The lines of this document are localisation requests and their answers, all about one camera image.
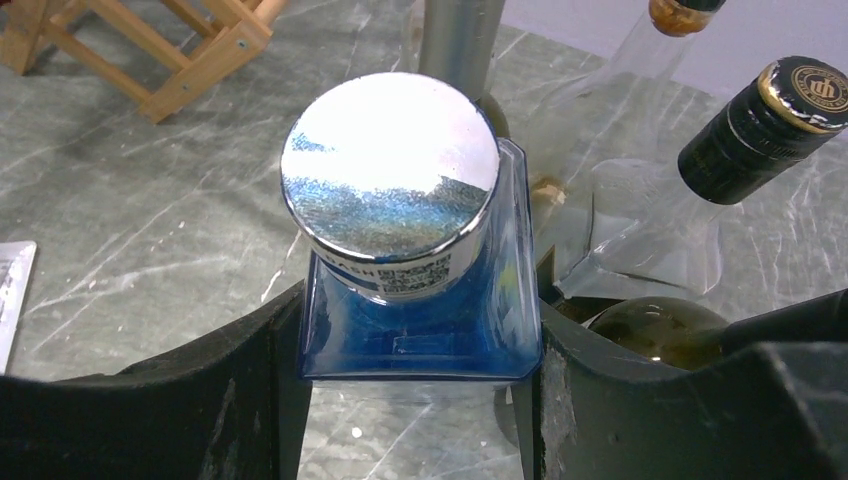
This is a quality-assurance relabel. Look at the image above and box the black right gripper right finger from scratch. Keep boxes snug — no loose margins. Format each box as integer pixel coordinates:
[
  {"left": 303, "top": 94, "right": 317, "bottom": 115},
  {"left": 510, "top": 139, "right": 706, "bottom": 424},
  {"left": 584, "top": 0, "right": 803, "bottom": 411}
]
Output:
[{"left": 512, "top": 257, "right": 847, "bottom": 479}]

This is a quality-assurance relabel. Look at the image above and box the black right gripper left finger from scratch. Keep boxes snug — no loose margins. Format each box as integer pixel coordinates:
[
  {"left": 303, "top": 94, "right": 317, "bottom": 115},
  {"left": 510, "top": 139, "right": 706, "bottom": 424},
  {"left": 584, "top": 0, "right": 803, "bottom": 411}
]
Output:
[{"left": 1, "top": 285, "right": 312, "bottom": 479}]

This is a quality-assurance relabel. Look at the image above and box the clear whisky bottle black label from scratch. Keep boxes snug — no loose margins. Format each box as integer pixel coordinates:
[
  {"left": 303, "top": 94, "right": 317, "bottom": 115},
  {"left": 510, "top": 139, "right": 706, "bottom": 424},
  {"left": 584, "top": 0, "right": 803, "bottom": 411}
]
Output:
[{"left": 555, "top": 56, "right": 847, "bottom": 300}]

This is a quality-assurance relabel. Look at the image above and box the blue labelled clear bottle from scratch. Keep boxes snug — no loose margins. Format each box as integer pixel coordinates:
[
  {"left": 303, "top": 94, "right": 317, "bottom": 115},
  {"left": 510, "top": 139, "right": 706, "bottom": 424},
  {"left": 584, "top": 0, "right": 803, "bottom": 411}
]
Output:
[{"left": 280, "top": 72, "right": 542, "bottom": 384}]

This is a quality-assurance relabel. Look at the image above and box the clear round glass bottle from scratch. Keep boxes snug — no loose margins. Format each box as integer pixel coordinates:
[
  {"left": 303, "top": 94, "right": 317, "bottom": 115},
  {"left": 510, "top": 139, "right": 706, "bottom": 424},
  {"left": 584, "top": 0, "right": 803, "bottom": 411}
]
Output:
[{"left": 523, "top": 1, "right": 724, "bottom": 264}]

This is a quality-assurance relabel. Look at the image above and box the dark green wine bottle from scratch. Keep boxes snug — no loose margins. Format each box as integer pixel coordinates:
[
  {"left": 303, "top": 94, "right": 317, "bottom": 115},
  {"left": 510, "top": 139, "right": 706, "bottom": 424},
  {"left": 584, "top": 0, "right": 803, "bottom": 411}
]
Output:
[{"left": 582, "top": 289, "right": 847, "bottom": 371}]

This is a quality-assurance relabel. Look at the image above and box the wooden wine rack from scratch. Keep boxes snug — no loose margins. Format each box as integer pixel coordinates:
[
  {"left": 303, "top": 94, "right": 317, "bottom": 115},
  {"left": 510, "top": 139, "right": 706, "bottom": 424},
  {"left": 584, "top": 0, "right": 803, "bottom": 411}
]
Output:
[{"left": 1, "top": 0, "right": 288, "bottom": 124}]

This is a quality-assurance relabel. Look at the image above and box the clear plastic blister package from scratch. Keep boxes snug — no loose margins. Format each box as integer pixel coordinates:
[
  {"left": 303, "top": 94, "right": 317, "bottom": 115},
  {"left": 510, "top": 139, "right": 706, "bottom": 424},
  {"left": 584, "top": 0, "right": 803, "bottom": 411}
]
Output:
[{"left": 1, "top": 241, "right": 37, "bottom": 375}]

